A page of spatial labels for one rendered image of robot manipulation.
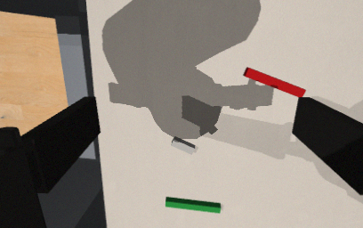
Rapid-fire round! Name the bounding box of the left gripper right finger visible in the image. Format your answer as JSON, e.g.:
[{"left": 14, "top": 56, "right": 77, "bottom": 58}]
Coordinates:
[{"left": 292, "top": 97, "right": 363, "bottom": 195}]

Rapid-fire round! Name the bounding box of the red rod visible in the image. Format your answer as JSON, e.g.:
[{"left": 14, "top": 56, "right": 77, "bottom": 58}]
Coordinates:
[{"left": 244, "top": 67, "right": 306, "bottom": 97}]

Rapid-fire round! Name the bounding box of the green rod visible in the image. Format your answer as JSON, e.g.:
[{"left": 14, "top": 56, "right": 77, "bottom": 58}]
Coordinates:
[{"left": 165, "top": 197, "right": 221, "bottom": 214}]

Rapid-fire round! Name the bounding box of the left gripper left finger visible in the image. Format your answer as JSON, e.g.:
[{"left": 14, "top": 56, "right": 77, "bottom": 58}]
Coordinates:
[{"left": 0, "top": 97, "right": 101, "bottom": 228}]

